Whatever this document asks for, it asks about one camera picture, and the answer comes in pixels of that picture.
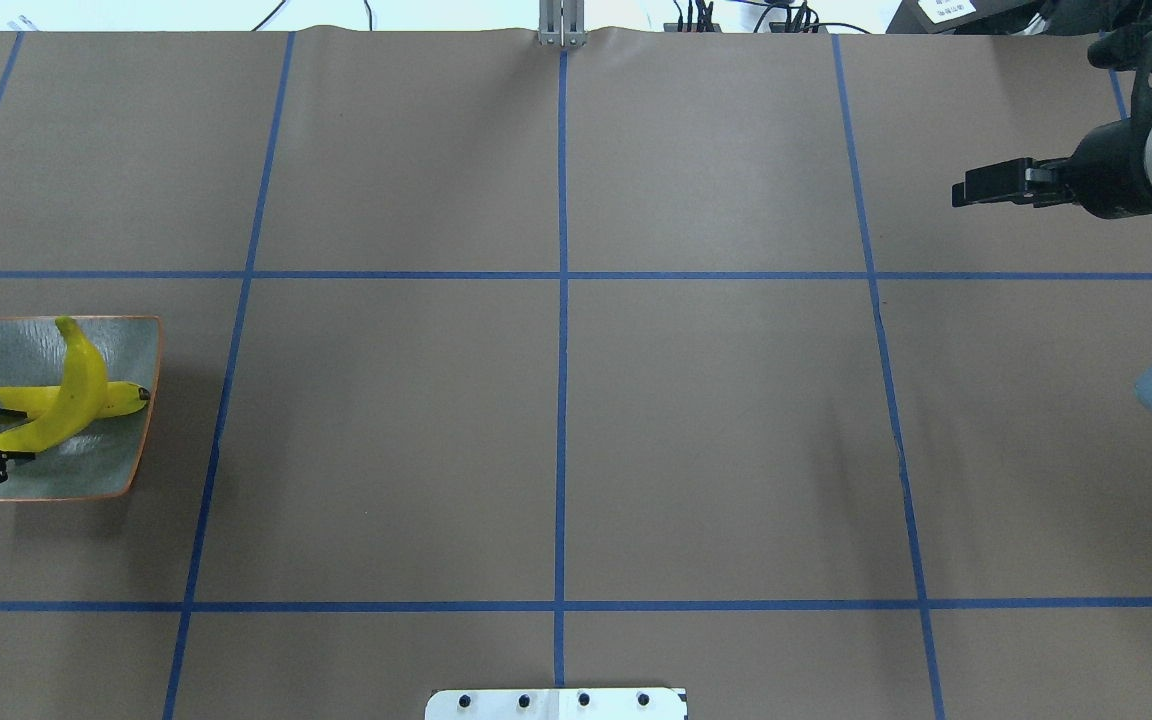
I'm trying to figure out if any aluminium frame post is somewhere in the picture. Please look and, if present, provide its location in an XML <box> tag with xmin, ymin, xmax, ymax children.
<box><xmin>538</xmin><ymin>0</ymin><xmax>588</xmax><ymax>50</ymax></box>

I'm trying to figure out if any grey square plate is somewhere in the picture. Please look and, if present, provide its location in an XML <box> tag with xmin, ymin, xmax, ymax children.
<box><xmin>0</xmin><ymin>314</ymin><xmax>162</xmax><ymax>503</ymax></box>

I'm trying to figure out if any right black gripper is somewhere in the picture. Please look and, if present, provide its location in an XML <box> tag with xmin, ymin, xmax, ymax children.
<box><xmin>952</xmin><ymin>120</ymin><xmax>1152</xmax><ymax>220</ymax></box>

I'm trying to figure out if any yellow banana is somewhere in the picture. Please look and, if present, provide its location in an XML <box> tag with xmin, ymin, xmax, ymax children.
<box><xmin>0</xmin><ymin>316</ymin><xmax>108</xmax><ymax>454</ymax></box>
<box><xmin>0</xmin><ymin>381</ymin><xmax>151</xmax><ymax>420</ymax></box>

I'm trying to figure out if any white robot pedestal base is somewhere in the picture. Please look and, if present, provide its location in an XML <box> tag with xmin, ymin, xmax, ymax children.
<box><xmin>424</xmin><ymin>687</ymin><xmax>689</xmax><ymax>719</ymax></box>

